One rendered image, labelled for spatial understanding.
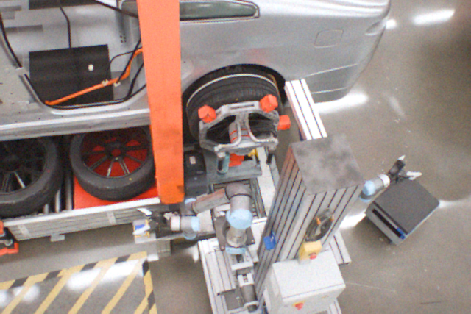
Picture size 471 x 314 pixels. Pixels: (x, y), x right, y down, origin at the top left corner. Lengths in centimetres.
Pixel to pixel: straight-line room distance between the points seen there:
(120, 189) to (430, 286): 242
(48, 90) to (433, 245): 314
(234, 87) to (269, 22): 52
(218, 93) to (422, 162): 215
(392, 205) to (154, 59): 240
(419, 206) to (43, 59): 299
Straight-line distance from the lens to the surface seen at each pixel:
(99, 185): 388
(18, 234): 417
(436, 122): 520
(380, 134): 493
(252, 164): 425
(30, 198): 397
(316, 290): 287
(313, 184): 218
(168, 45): 238
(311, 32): 335
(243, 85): 347
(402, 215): 420
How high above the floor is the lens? 392
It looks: 58 degrees down
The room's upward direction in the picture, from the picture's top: 7 degrees clockwise
